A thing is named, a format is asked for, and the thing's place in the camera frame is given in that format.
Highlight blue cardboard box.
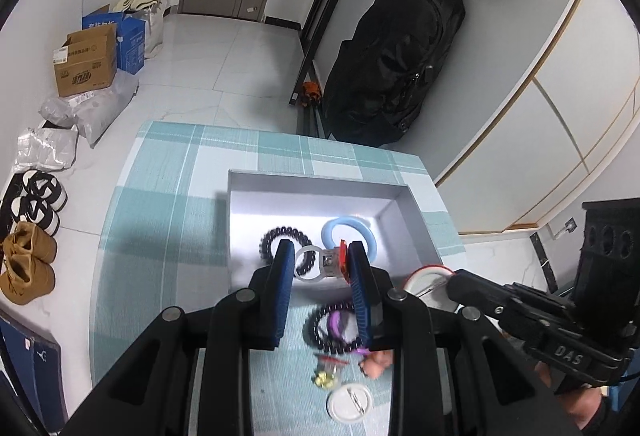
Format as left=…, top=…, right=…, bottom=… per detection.
left=81, top=11, right=145, bottom=74

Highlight clear plastic package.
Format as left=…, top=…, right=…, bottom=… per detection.
left=13, top=127, right=78, bottom=173

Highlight white round pin badge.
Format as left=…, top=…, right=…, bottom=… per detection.
left=404, top=265, right=459, bottom=312

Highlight purple ring bracelet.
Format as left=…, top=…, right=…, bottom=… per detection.
left=326, top=308, right=371, bottom=357

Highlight pink pig figurine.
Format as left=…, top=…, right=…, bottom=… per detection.
left=359, top=350, right=394, bottom=380

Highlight black spiral hair tie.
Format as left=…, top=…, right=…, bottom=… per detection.
left=258, top=224, right=310, bottom=263

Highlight teal plaid tablecloth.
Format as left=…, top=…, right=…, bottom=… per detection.
left=89, top=118, right=469, bottom=436

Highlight brown cardboard box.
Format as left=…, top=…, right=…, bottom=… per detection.
left=52, top=23, right=117, bottom=97

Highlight light blue ring bracelet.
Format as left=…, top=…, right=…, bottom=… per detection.
left=320, top=216, right=376, bottom=262

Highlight clear ring with red charm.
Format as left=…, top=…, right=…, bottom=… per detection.
left=293, top=239, right=350, bottom=284

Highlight black bead bracelet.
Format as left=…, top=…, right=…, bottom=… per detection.
left=302, top=298, right=368, bottom=357

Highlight navy Jordan shoe box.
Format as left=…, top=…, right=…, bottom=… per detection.
left=1, top=312, right=67, bottom=435

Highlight tan suede boots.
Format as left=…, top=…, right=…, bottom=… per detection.
left=1, top=222, right=58, bottom=306

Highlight black and white slippers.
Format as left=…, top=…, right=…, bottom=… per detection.
left=1, top=170, right=67, bottom=237

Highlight person's right hand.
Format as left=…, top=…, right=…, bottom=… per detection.
left=555, top=387, right=611, bottom=435

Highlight black backpack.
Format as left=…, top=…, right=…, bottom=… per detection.
left=322, top=0, right=465, bottom=148

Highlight beige tote bag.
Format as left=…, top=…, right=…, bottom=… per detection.
left=111, top=0, right=168, bottom=59

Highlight grey plastic mailer bag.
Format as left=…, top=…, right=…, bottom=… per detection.
left=39, top=70, right=139, bottom=148

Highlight grey cardboard box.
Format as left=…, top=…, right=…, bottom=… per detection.
left=228, top=170, right=444, bottom=291

